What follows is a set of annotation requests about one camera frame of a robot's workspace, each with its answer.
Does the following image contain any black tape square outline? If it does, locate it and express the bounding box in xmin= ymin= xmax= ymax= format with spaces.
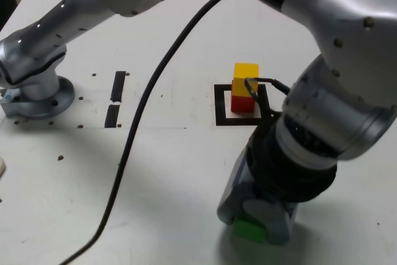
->
xmin=213 ymin=83 xmax=275 ymax=127

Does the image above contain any thick black cable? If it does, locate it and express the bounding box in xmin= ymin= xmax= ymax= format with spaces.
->
xmin=58 ymin=0 xmax=282 ymax=265

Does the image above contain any black tape strip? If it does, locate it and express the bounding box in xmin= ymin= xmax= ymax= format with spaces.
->
xmin=104 ymin=71 xmax=127 ymax=128

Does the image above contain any yellow cube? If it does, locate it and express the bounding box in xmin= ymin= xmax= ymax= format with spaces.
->
xmin=232 ymin=62 xmax=260 ymax=97

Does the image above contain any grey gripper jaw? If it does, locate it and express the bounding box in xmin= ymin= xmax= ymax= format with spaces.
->
xmin=243 ymin=198 xmax=300 ymax=246

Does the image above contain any red cube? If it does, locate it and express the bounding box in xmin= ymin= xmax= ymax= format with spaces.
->
xmin=230 ymin=79 xmax=256 ymax=114

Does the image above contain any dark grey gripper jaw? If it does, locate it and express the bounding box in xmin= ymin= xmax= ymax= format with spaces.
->
xmin=216 ymin=146 xmax=254 ymax=225

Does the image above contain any green cube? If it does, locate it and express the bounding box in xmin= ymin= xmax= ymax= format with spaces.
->
xmin=233 ymin=213 xmax=268 ymax=243

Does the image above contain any thin dark wire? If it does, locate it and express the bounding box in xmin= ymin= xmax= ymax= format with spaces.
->
xmin=244 ymin=76 xmax=292 ymax=117

